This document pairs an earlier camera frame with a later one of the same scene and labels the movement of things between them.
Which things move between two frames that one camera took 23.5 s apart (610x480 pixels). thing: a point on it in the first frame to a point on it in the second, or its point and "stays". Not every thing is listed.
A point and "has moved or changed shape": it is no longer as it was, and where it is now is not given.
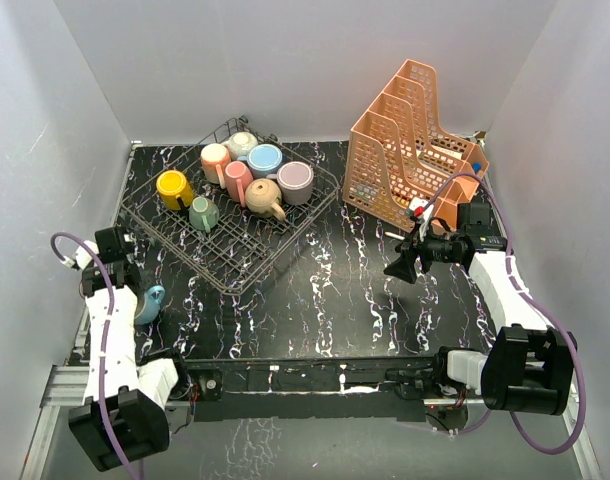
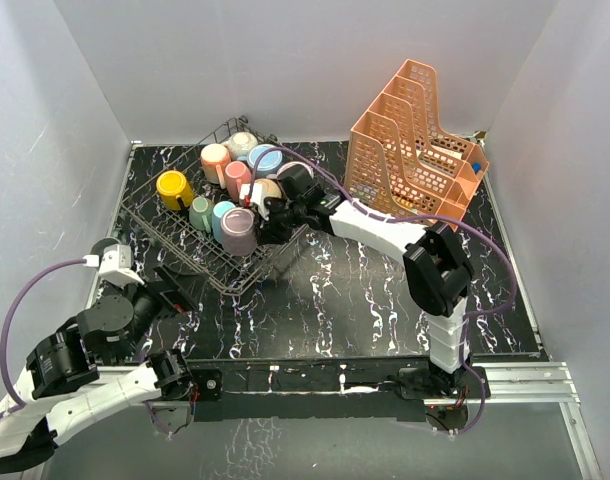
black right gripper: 404,266 to 269,233
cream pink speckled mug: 215,157 stays
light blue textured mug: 264,160 stays
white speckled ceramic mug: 240,144 stays
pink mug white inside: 238,180 stays
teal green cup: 204,214 stays
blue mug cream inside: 153,298 has moved or changed shape
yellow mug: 171,185 stays
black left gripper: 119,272 to 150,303
